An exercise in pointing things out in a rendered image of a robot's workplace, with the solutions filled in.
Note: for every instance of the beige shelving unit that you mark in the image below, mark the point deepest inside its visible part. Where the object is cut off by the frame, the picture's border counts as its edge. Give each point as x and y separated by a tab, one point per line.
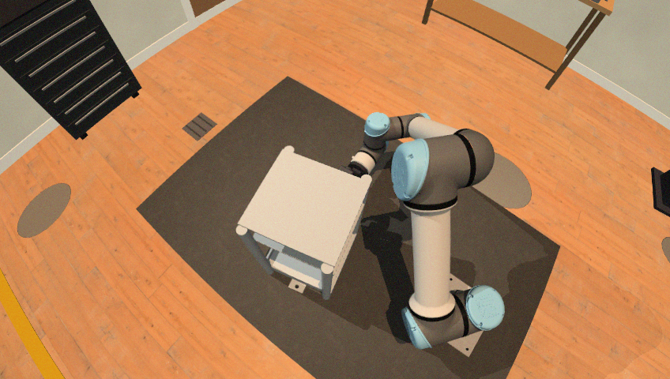
303	210

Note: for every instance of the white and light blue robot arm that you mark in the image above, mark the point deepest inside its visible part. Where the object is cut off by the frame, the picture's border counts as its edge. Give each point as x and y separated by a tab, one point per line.
426	174

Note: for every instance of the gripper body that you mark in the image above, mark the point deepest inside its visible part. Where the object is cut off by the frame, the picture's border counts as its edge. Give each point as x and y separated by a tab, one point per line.
358	167

